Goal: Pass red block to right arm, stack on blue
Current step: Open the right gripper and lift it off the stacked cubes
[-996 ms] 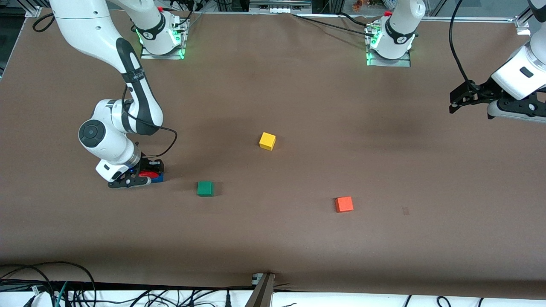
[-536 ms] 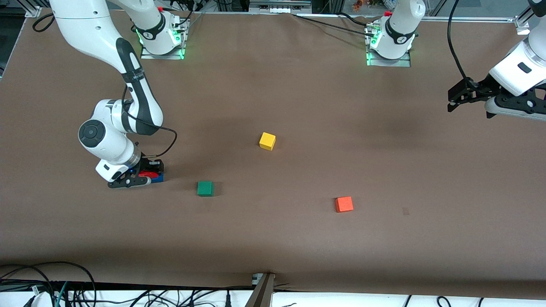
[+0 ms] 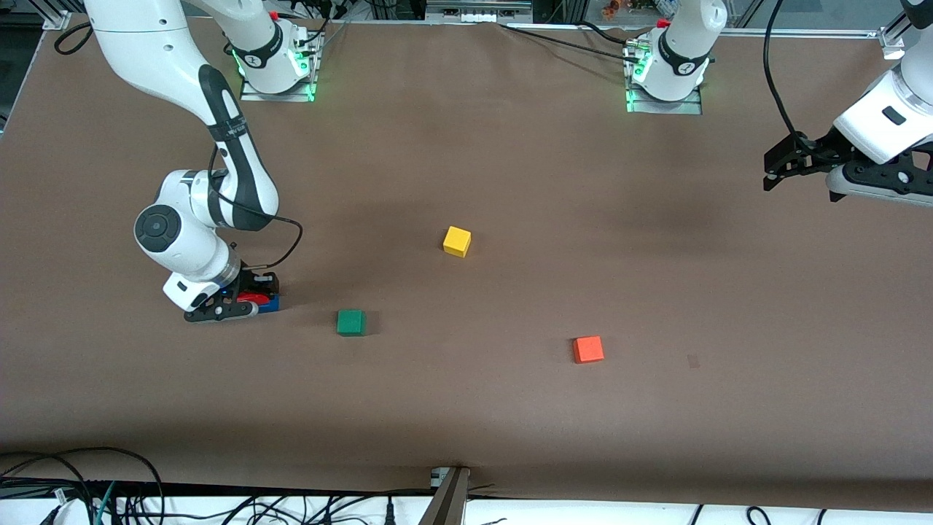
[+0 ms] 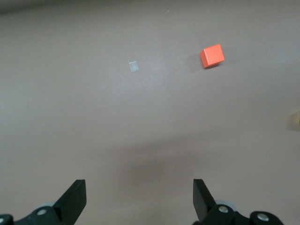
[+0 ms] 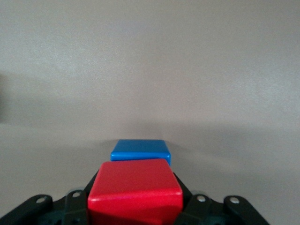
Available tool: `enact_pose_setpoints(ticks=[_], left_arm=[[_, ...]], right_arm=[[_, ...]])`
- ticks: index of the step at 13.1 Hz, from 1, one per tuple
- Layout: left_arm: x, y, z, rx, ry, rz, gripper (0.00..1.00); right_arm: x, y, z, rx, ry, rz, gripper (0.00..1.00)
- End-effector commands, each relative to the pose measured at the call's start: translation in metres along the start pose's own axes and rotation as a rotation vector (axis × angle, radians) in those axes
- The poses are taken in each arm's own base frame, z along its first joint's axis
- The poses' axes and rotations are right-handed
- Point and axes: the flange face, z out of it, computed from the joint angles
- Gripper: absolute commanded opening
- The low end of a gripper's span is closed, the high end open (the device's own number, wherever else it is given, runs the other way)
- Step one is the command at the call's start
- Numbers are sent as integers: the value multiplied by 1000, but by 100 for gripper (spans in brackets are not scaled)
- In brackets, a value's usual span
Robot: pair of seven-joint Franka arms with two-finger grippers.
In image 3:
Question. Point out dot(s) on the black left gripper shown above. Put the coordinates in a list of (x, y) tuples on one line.
[(807, 150)]

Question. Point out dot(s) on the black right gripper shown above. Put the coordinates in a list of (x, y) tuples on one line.
[(256, 281)]

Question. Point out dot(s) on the red block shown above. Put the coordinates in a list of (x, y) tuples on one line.
[(256, 297)]

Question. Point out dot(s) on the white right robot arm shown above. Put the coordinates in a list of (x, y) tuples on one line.
[(182, 240)]

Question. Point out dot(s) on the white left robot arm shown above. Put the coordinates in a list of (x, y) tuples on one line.
[(681, 51)]

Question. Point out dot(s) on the blue block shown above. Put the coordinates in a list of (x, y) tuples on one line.
[(268, 306)]

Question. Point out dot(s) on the green block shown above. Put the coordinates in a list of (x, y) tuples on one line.
[(350, 322)]

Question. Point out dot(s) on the yellow block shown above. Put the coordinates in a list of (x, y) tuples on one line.
[(457, 241)]

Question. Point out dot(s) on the orange block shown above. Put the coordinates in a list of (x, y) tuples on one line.
[(587, 349)]

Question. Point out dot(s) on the brown table cover sheet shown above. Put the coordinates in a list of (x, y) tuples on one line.
[(466, 408)]

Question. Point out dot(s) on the aluminium frame rail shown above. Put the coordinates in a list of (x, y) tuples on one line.
[(802, 32)]

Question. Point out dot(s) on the aluminium corner bracket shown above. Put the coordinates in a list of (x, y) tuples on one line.
[(892, 42), (57, 20)]

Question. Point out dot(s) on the grey metal rail box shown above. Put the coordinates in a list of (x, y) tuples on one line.
[(477, 9)]

